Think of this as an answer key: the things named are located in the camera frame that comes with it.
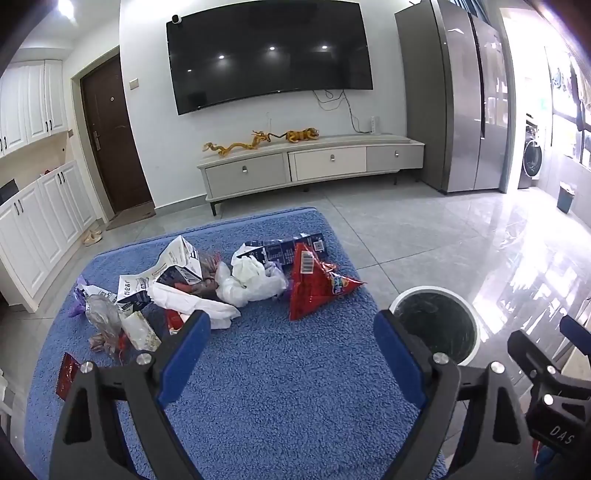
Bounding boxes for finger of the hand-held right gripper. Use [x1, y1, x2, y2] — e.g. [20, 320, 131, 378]
[507, 329, 563, 385]
[560, 316, 591, 356]

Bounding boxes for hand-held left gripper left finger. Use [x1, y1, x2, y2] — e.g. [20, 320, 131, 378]
[48, 310, 212, 480]

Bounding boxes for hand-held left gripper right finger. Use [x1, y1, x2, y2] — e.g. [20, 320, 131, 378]
[373, 310, 536, 480]

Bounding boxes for grey trash bin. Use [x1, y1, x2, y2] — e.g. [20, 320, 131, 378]
[389, 285, 484, 367]

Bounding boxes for cream speckled packet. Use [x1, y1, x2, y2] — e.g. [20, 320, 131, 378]
[121, 310, 162, 352]

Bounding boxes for white tissue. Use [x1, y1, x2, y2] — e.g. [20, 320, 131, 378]
[150, 281, 242, 329]

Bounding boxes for brown snack wrapper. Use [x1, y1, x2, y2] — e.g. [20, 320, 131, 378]
[201, 251, 222, 296]

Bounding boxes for clear plastic wrapper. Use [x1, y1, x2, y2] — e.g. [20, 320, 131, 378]
[85, 293, 123, 354]

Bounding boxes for white printed carton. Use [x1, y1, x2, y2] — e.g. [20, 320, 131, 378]
[154, 235, 204, 284]

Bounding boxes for red snack bag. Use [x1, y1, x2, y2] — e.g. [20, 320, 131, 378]
[288, 242, 368, 321]

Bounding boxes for small red foil wrapper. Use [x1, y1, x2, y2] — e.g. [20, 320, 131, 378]
[55, 353, 81, 401]

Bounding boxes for purple wrapper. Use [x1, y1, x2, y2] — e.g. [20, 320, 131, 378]
[68, 274, 93, 317]

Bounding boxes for dark blue carton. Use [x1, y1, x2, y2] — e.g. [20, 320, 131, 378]
[244, 233, 328, 266]

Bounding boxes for blue fleece blanket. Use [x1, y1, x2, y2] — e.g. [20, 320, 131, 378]
[25, 207, 446, 480]

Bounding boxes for teal waste bin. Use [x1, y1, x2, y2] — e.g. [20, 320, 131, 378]
[556, 182, 577, 214]

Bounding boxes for brown door mat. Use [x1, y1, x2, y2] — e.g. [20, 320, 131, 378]
[105, 207, 157, 232]

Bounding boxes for grey washing machine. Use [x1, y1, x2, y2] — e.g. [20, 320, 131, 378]
[518, 114, 546, 190]

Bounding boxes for white base cabinets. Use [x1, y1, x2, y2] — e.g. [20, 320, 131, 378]
[0, 159, 99, 315]

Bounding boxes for grey television cabinet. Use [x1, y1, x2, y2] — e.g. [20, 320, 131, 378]
[196, 133, 426, 217]

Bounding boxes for golden dragon ornament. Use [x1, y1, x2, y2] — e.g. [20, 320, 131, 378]
[203, 130, 278, 157]

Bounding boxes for dark brown door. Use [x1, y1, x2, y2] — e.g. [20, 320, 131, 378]
[79, 58, 155, 215]

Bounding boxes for silver double-door fridge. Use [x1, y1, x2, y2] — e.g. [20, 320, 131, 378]
[394, 0, 515, 195]

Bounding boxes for row of hanging clothes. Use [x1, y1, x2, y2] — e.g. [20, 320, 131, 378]
[549, 60, 591, 130]

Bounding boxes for black television cable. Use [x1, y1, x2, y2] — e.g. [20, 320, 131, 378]
[314, 90, 371, 134]

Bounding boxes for white wall cabinets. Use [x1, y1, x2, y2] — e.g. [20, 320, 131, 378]
[0, 58, 70, 160]

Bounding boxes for black wall television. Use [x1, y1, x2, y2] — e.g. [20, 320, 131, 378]
[166, 0, 374, 116]

